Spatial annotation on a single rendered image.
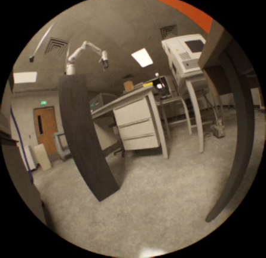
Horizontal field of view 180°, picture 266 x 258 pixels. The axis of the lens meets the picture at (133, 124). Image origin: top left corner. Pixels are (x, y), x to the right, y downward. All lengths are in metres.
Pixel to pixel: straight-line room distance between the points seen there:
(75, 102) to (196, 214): 1.08
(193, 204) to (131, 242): 0.43
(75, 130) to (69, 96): 0.26
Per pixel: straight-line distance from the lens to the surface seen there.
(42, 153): 2.68
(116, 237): 0.65
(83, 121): 0.65
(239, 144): 0.27
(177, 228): 0.60
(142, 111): 1.00
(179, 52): 1.12
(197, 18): 0.34
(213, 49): 0.23
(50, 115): 4.16
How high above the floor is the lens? 0.59
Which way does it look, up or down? 3 degrees down
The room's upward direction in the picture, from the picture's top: 16 degrees counter-clockwise
